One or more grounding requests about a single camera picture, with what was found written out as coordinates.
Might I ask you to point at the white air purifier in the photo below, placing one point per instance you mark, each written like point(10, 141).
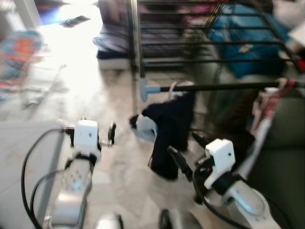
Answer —
point(24, 12)

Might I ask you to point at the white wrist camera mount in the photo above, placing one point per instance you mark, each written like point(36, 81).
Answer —
point(220, 157)
point(86, 136)

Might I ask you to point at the white folding table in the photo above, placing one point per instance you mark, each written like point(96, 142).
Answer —
point(14, 167)

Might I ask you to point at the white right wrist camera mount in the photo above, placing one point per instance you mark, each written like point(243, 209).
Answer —
point(220, 157)

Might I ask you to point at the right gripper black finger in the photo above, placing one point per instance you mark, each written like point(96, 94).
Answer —
point(180, 163)
point(200, 140)

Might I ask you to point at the red plastic hanger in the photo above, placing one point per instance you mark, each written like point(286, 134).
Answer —
point(274, 98)

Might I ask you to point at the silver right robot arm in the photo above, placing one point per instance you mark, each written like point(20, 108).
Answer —
point(248, 205)

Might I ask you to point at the grey hanger hook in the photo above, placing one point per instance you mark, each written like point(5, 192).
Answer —
point(175, 89)

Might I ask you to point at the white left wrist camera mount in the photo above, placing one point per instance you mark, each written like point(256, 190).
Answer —
point(86, 136)

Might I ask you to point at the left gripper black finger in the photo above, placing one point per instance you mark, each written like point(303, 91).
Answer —
point(112, 132)

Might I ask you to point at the robot left leg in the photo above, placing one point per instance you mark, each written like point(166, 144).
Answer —
point(108, 222)

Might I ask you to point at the black item on floor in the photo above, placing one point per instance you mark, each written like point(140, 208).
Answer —
point(76, 21)

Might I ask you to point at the robot leg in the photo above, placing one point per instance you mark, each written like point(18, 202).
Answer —
point(108, 222)
point(174, 220)

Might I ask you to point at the robot right leg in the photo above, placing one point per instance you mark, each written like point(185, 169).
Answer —
point(174, 220)

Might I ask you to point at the white garment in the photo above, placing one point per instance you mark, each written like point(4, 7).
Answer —
point(259, 138)

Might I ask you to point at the blue floor mat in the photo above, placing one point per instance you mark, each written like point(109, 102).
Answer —
point(47, 14)

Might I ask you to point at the pink cloth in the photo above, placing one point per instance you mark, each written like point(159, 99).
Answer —
point(198, 14)

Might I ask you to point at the colourful baby bouncer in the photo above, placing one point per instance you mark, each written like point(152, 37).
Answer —
point(16, 52)

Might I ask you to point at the dark mattress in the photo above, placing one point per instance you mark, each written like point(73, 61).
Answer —
point(114, 45)

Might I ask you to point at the navy blue garment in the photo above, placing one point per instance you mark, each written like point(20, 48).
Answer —
point(167, 133)

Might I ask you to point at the black metal drying rack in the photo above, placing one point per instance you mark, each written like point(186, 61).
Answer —
point(214, 87)

